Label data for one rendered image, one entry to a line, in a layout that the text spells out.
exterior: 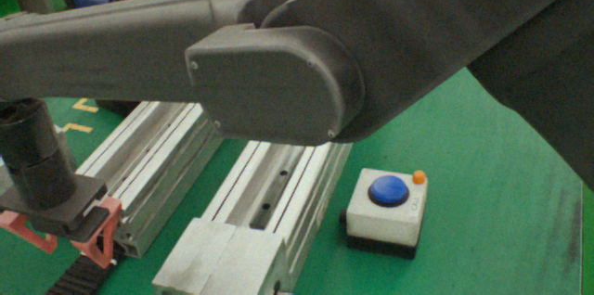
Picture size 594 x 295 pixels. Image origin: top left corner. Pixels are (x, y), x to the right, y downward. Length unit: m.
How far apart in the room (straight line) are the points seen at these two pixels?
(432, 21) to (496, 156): 0.65
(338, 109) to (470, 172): 0.60
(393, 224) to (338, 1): 0.45
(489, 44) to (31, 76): 0.33
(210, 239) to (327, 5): 0.40
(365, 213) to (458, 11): 0.47
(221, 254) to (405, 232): 0.20
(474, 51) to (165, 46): 0.16
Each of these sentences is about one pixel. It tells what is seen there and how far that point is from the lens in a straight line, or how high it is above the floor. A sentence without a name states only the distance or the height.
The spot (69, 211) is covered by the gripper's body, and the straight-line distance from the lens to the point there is 0.58.
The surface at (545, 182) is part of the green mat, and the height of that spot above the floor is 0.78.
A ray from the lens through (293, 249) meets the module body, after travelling 0.59.
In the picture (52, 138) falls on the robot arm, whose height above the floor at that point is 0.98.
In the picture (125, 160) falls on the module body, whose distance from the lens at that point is 0.75.
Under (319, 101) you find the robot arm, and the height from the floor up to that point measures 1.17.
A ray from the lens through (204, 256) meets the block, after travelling 0.55.
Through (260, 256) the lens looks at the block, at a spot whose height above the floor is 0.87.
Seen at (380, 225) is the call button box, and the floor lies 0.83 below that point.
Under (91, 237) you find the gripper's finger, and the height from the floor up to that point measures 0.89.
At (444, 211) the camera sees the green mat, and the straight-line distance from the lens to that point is 0.71.
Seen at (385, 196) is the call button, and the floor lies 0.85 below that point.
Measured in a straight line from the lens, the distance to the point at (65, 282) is 0.69.
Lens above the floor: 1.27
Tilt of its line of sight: 36 degrees down
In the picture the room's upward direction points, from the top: 5 degrees counter-clockwise
